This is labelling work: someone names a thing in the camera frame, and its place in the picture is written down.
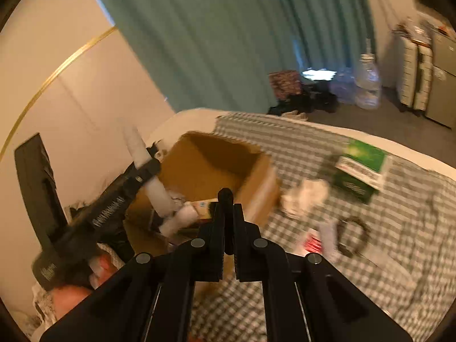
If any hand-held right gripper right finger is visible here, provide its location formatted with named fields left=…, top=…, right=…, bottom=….
left=231, top=202, right=412, bottom=342

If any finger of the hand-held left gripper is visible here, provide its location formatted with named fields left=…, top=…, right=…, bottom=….
left=133, top=158, right=162, bottom=188
left=148, top=142, right=168, bottom=160

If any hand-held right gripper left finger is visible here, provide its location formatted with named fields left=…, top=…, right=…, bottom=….
left=39, top=188, right=230, bottom=342

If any white tube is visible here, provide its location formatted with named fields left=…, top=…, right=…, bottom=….
left=123, top=125, right=175, bottom=218

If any brown cardboard box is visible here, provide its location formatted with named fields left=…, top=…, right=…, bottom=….
left=123, top=132, right=282, bottom=257

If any person's left hand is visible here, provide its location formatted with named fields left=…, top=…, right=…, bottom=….
left=53, top=253, right=122, bottom=315

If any white paper wad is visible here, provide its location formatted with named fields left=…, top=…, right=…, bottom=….
left=158, top=205, right=199, bottom=238

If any black upright box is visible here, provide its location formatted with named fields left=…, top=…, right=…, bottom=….
left=14, top=133, right=68, bottom=253

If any crumpled white tissue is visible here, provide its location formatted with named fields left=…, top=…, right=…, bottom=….
left=280, top=178, right=330, bottom=219

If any white lace cloth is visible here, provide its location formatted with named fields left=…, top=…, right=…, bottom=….
left=30, top=281, right=55, bottom=329

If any teal curtain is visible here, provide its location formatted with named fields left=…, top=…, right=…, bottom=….
left=85, top=0, right=378, bottom=115

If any patterned gift bag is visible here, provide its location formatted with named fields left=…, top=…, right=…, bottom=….
left=268, top=70, right=302, bottom=102

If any green carton box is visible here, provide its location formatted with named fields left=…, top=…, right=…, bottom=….
left=331, top=138, right=389, bottom=205

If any black bag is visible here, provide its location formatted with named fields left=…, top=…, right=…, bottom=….
left=267, top=82, right=339, bottom=117

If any grey white checkered blanket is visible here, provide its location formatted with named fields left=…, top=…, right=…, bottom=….
left=192, top=112, right=456, bottom=342

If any clear plastic bag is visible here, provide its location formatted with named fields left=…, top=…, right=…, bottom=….
left=331, top=67, right=360, bottom=105

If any large clear water jug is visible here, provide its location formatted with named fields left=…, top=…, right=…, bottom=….
left=355, top=85, right=382, bottom=110
left=357, top=37, right=381, bottom=89

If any white suitcase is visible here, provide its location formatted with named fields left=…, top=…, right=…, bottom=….
left=399, top=37, right=434, bottom=113

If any grey mini fridge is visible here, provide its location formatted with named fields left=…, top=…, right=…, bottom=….
left=426, top=28, right=456, bottom=129

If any plastic bag with goods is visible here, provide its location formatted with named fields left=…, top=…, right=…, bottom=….
left=394, top=18, right=434, bottom=44

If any black oval ring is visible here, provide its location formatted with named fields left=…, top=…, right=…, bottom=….
left=337, top=217, right=371, bottom=257

